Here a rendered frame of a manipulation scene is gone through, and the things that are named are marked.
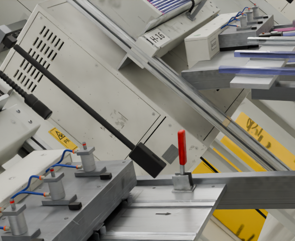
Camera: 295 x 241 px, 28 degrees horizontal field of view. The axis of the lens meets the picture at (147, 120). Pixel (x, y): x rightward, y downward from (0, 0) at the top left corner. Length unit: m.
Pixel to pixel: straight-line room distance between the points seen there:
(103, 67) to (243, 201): 0.99
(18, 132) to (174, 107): 0.89
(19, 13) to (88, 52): 2.41
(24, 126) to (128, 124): 0.81
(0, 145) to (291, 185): 0.51
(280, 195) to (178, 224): 0.20
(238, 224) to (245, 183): 3.14
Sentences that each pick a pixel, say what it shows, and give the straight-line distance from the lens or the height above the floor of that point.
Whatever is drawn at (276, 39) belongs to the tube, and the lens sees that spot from 1.33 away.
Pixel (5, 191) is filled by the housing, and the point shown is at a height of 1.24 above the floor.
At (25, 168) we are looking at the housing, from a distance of 1.08.
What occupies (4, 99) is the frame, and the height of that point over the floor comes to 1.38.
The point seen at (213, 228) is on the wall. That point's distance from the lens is 4.12.
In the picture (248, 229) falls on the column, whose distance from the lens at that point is 4.18.
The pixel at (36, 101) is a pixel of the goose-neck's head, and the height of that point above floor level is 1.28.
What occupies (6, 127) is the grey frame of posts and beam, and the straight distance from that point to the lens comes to 1.16.
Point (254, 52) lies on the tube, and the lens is 1.23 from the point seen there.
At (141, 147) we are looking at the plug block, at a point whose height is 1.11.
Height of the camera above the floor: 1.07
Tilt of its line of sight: 4 degrees up
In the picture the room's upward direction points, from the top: 49 degrees counter-clockwise
